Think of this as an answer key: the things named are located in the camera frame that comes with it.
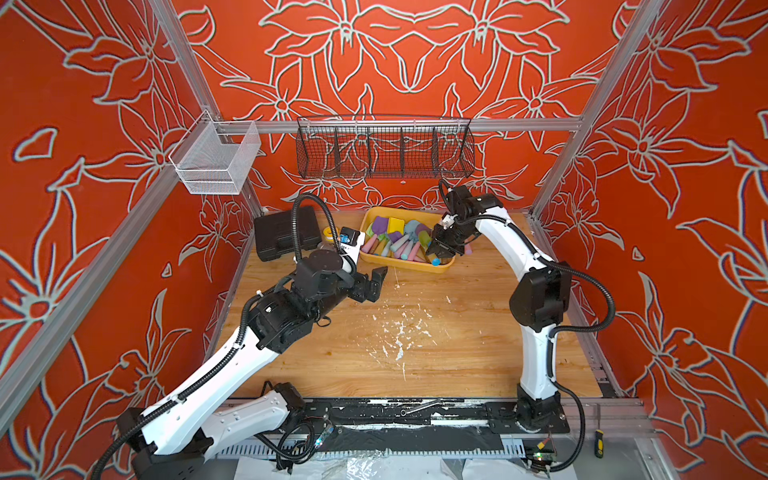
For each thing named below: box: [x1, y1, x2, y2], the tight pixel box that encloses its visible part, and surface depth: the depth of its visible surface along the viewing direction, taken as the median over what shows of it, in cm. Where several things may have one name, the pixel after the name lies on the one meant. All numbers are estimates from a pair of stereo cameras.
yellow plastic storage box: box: [360, 207, 456, 273], surface depth 107 cm
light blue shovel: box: [401, 220, 418, 261], surface depth 110 cm
